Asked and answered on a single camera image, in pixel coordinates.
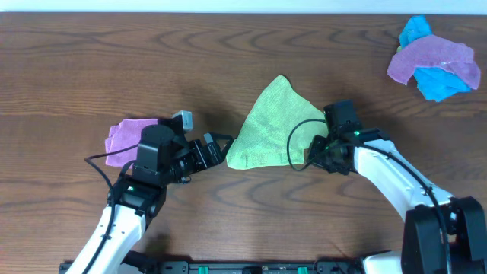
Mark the crumpled blue cloth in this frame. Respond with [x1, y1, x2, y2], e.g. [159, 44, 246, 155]
[399, 15, 471, 102]

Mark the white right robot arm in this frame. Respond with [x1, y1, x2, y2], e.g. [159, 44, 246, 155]
[308, 129, 486, 273]

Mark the folded purple cloth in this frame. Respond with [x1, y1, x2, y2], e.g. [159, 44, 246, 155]
[105, 119, 158, 167]

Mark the crumpled purple cloth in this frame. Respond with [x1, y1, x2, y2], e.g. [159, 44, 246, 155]
[387, 35, 481, 89]

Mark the green microfiber cloth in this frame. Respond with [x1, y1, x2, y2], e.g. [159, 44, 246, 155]
[226, 75, 328, 170]

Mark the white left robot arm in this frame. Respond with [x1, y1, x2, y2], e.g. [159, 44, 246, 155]
[68, 124, 234, 273]

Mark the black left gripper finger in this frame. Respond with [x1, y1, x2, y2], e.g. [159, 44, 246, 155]
[204, 132, 224, 162]
[211, 133, 234, 157]

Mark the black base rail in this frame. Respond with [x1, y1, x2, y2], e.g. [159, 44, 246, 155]
[116, 261, 365, 274]

